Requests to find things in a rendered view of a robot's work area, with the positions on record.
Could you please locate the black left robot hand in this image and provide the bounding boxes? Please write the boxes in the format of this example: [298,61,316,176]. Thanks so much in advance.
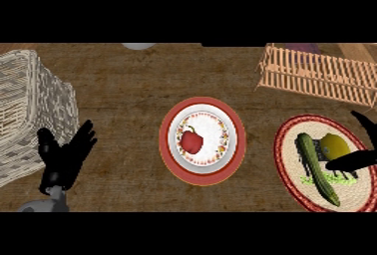
[37,119,99,196]

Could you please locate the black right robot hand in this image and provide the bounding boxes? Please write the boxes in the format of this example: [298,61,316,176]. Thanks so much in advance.
[324,110,377,173]

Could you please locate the yellow lemon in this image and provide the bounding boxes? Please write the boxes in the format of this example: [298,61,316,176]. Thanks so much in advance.
[319,132,353,161]

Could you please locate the beige red-rimmed woven placemat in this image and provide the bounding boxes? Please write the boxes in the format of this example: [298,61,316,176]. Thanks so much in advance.
[272,114,377,213]

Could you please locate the wooden slatted tiered shelf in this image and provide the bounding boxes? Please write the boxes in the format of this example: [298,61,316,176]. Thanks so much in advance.
[253,43,377,109]

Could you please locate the red round placemat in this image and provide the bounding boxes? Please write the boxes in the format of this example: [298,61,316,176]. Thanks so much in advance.
[158,96,247,187]

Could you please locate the green cucumber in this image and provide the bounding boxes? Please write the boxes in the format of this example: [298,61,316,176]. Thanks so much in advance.
[294,132,341,208]

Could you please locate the pale wicker basket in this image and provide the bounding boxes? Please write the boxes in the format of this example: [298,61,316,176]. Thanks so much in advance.
[0,49,81,188]

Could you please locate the red bell pepper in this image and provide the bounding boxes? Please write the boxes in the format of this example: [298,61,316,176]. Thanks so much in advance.
[179,125,204,155]

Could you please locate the white patterned plate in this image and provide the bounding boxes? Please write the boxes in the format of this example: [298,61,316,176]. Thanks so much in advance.
[167,103,238,175]

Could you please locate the pale wooden board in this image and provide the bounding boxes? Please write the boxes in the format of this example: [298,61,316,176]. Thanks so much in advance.
[337,43,377,65]

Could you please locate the purple object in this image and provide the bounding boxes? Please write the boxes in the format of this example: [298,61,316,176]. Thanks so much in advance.
[282,43,322,57]

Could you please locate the pale grey round object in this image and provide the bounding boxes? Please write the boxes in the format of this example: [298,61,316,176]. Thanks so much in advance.
[121,43,158,51]

